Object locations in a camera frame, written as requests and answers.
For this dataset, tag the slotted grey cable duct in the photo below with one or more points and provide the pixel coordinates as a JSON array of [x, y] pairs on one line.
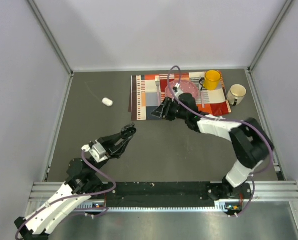
[[218, 207]]

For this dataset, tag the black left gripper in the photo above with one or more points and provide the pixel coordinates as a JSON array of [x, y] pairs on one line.
[[107, 141]]

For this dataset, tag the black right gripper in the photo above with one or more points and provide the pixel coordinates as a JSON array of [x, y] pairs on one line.
[[165, 109]]

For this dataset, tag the pink knife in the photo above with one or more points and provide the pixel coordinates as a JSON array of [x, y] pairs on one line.
[[202, 96]]

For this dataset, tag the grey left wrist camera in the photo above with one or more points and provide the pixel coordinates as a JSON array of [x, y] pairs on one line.
[[96, 150]]

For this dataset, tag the white earbud case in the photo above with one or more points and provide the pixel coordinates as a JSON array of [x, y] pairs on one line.
[[107, 102]]

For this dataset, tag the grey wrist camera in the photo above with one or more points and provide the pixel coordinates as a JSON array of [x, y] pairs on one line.
[[176, 89], [96, 150]]

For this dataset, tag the pink polka dot plate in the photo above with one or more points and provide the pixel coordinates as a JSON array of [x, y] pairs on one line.
[[185, 86]]

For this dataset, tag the yellow mug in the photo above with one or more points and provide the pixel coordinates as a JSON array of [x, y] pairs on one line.
[[211, 80]]

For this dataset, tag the white enamel mug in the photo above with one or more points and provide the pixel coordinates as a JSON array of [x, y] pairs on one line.
[[236, 94]]

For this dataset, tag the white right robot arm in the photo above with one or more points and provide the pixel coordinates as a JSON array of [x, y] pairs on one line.
[[250, 143]]

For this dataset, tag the colourful patterned placemat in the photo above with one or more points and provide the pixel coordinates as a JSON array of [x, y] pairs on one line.
[[143, 97]]

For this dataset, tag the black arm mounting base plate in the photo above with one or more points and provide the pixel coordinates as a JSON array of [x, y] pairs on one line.
[[159, 194]]

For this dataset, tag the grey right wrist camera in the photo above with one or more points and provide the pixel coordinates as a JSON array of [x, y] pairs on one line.
[[176, 89]]

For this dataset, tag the pink fork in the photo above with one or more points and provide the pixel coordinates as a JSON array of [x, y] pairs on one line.
[[157, 83]]

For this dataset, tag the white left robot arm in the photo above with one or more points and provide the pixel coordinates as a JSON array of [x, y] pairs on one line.
[[85, 180]]

